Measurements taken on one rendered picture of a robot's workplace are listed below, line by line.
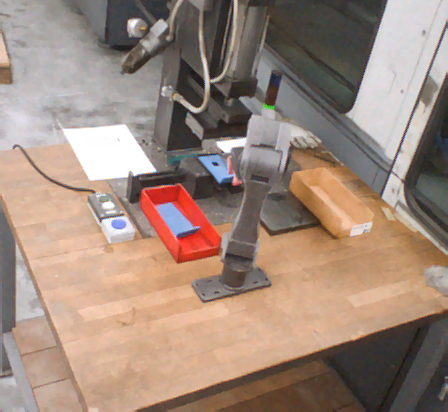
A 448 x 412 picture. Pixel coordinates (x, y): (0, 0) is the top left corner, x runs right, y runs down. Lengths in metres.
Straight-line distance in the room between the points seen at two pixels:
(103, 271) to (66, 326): 0.20
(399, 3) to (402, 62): 0.18
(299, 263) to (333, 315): 0.19
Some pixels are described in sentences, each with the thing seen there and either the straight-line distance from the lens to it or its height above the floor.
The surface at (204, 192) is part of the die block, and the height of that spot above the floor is 0.92.
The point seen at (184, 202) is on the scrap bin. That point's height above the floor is 0.93.
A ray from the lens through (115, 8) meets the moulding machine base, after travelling 4.90.
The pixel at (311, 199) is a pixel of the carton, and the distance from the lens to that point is 1.91.
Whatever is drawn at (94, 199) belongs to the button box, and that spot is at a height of 0.93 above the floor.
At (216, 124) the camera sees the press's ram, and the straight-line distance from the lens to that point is 1.76.
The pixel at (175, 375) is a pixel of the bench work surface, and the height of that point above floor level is 0.90.
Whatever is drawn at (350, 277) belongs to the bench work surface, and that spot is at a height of 0.90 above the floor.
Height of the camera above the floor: 1.95
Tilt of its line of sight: 33 degrees down
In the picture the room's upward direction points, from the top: 12 degrees clockwise
